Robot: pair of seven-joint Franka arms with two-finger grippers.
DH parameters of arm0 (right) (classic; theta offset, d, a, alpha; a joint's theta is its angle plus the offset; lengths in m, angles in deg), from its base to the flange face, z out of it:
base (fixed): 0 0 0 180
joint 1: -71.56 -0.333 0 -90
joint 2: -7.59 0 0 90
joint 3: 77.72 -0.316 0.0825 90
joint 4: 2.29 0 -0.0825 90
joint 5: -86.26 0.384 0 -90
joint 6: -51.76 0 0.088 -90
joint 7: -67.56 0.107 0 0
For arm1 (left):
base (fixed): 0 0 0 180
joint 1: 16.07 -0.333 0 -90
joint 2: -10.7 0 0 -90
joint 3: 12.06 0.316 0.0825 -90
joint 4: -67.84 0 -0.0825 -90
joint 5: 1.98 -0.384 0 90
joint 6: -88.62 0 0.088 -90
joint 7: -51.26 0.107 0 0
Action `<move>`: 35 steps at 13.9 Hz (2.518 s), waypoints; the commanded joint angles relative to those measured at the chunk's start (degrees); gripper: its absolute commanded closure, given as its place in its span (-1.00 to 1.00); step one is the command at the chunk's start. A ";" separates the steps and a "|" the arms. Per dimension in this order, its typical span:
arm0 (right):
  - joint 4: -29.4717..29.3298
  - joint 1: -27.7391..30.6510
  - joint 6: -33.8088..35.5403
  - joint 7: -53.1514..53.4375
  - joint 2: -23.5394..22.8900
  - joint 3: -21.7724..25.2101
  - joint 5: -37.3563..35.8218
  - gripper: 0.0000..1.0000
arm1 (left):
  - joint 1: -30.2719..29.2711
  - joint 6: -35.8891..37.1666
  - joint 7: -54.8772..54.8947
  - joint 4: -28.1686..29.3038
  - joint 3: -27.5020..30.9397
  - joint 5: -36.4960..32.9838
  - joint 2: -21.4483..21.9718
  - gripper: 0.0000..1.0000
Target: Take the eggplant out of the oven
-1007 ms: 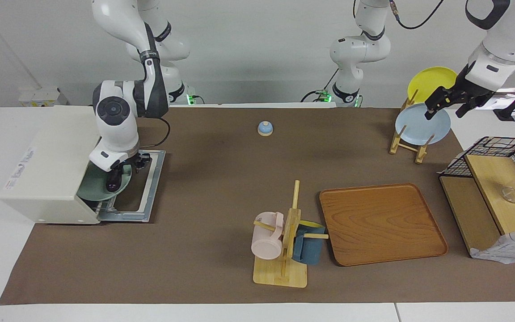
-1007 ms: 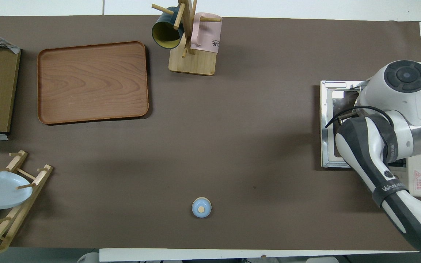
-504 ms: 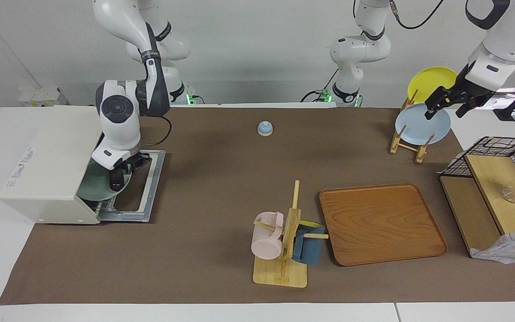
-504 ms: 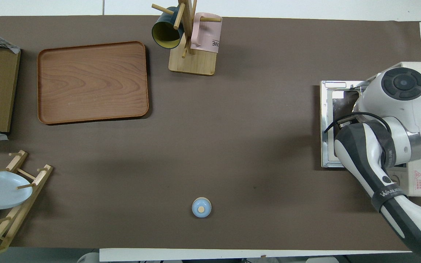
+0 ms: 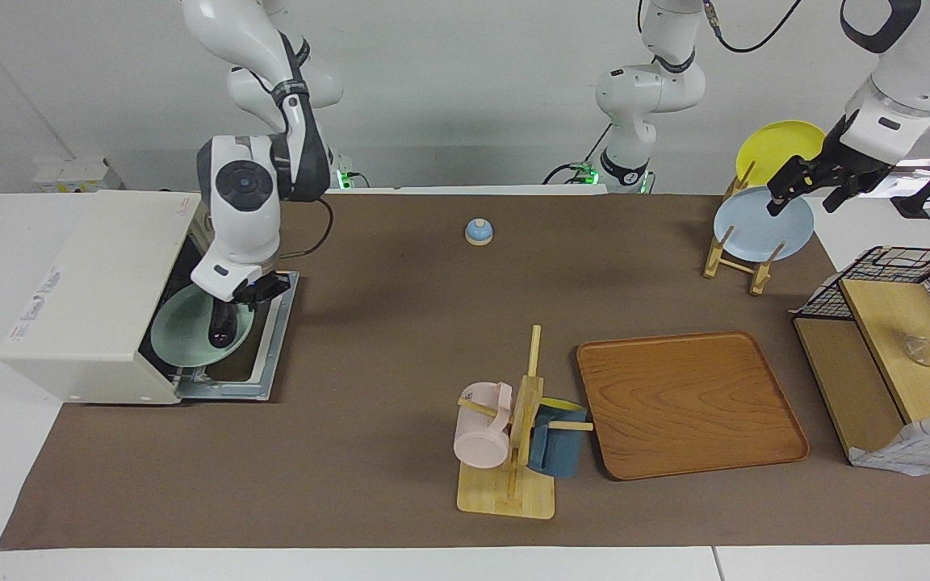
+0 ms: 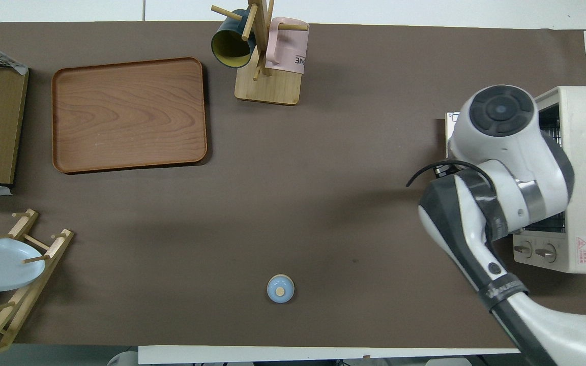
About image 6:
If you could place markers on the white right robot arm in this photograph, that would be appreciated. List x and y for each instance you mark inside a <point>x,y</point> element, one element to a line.
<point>506,152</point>

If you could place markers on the brown wooden tray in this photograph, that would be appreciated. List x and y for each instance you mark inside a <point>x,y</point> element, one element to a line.
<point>127,114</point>

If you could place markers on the wooden plate rack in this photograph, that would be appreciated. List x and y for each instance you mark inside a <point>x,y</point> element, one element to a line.
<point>18,300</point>

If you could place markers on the blue mug yellow inside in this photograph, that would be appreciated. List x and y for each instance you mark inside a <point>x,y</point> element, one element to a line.
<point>229,46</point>

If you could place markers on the wooden mug tree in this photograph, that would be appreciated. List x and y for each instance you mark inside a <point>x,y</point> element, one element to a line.
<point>267,89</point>

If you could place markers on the pink mug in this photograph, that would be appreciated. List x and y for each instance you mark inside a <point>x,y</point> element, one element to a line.
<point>288,51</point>

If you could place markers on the brown table mat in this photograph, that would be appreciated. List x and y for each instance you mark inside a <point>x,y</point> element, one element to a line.
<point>323,203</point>

